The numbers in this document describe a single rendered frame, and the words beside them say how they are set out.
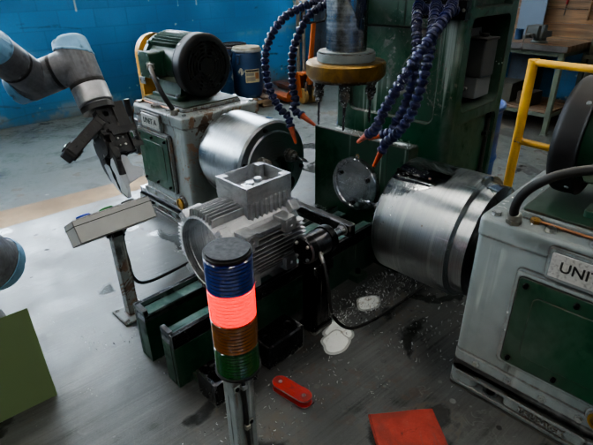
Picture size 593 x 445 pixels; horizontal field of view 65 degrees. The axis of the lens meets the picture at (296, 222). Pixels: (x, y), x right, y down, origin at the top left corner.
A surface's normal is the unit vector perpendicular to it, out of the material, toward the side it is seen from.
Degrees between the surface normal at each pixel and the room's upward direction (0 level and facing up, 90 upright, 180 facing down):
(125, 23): 90
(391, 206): 58
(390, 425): 2
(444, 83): 90
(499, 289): 90
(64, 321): 0
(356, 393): 0
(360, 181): 90
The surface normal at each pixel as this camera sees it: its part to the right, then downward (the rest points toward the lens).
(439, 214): -0.55, -0.30
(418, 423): -0.04, -0.89
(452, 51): -0.70, 0.34
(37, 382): 0.64, 0.35
